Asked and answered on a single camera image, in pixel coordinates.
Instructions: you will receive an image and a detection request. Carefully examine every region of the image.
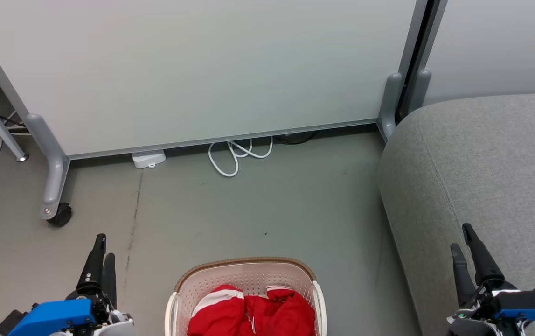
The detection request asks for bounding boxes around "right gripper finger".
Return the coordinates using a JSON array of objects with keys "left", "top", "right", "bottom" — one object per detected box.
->
[
  {"left": 462, "top": 223, "right": 506, "bottom": 287},
  {"left": 450, "top": 243, "right": 477, "bottom": 309}
]

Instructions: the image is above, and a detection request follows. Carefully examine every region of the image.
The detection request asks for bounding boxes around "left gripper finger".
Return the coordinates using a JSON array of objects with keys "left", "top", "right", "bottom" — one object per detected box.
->
[
  {"left": 101, "top": 253, "right": 118, "bottom": 309},
  {"left": 76, "top": 233, "right": 107, "bottom": 294}
]

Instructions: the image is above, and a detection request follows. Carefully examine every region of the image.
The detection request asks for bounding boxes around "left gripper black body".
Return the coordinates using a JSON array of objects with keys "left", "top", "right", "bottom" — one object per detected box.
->
[{"left": 51, "top": 279, "right": 135, "bottom": 336}]

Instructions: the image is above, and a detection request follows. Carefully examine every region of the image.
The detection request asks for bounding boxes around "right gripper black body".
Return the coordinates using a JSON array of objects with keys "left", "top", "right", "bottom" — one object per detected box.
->
[{"left": 446, "top": 275, "right": 535, "bottom": 336}]

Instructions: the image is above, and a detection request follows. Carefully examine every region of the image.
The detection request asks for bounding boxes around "red jersey with lettering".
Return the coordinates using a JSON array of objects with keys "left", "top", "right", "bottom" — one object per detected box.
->
[{"left": 187, "top": 285, "right": 255, "bottom": 336}]

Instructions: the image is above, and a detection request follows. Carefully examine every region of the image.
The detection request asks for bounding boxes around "red garment with white trim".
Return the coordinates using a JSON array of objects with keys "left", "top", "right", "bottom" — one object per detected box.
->
[{"left": 245, "top": 286, "right": 317, "bottom": 336}]

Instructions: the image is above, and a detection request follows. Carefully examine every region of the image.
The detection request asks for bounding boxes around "grey fabric sofa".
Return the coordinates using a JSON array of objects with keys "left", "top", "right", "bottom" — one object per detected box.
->
[{"left": 378, "top": 92, "right": 535, "bottom": 336}]

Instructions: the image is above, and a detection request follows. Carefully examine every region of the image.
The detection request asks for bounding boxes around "black caster wheel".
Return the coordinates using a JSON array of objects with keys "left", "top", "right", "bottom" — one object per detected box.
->
[{"left": 47, "top": 203, "right": 73, "bottom": 228}]

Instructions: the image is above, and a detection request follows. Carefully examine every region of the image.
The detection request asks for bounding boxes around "white power adapter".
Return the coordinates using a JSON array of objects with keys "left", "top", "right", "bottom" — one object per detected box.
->
[{"left": 132, "top": 149, "right": 167, "bottom": 169}]

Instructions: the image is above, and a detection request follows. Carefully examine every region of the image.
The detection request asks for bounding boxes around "white plastic laundry basket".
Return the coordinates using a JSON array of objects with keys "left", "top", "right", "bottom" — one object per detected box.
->
[{"left": 165, "top": 257, "right": 327, "bottom": 336}]

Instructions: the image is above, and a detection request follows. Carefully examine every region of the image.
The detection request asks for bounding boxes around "grey framed partition panel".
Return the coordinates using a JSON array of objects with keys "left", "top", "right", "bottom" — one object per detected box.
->
[{"left": 398, "top": 0, "right": 535, "bottom": 121}]

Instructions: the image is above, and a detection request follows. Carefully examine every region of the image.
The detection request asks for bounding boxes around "white rolling partition panel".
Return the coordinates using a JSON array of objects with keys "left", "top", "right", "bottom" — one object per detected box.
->
[{"left": 0, "top": 0, "right": 430, "bottom": 221}]

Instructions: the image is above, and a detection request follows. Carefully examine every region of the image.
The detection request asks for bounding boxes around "white coiled cable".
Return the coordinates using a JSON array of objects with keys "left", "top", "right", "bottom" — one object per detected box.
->
[{"left": 208, "top": 136, "right": 274, "bottom": 178}]

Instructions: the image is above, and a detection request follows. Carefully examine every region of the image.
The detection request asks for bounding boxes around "black floor cable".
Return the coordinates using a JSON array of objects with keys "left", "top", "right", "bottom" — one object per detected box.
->
[{"left": 274, "top": 131, "right": 318, "bottom": 145}]

